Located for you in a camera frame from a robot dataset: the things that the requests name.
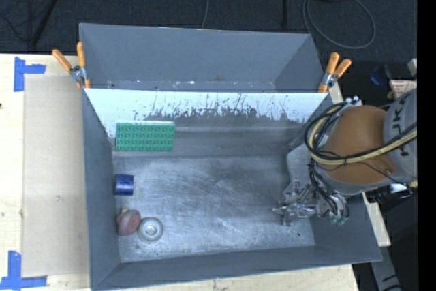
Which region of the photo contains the grey metal bin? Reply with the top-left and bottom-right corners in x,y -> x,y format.
78,22 -> 384,291

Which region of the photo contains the dark green flat block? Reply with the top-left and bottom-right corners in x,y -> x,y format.
114,121 -> 176,152

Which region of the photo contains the red-brown toy fruit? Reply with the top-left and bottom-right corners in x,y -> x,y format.
116,209 -> 142,236

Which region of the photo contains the blue cylinder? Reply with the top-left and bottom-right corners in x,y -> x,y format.
113,174 -> 136,196

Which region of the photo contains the pale flat board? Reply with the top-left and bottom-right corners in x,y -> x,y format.
20,74 -> 91,279

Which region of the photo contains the black cylinder on white bracket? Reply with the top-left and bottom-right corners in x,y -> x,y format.
365,183 -> 414,204

